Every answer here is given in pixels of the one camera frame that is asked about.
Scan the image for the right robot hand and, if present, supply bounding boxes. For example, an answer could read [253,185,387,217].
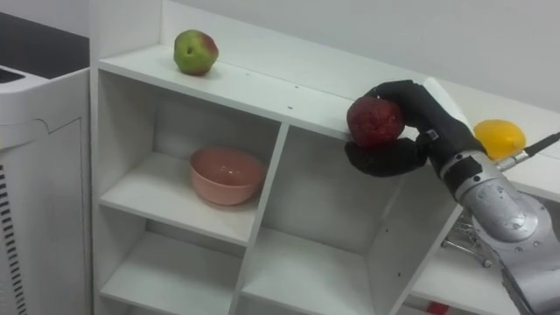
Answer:
[344,76,487,179]

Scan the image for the red apple soft toy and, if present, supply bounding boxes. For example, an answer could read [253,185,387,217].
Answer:
[346,95,407,149]

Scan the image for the yellow lemon soft toy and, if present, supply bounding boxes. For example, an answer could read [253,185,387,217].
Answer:
[472,119,528,161]

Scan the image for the white shelf unit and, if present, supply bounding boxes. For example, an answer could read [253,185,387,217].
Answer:
[89,0,560,315]

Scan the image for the pink bowl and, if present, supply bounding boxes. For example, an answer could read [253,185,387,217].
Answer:
[189,146,267,207]

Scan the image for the green apple soft toy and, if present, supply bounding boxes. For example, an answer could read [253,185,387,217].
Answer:
[172,29,220,77]

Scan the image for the white appliance with vent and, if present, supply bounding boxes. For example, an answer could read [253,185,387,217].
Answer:
[0,64,93,315]

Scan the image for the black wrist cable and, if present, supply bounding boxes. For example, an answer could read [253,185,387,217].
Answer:
[495,131,560,172]

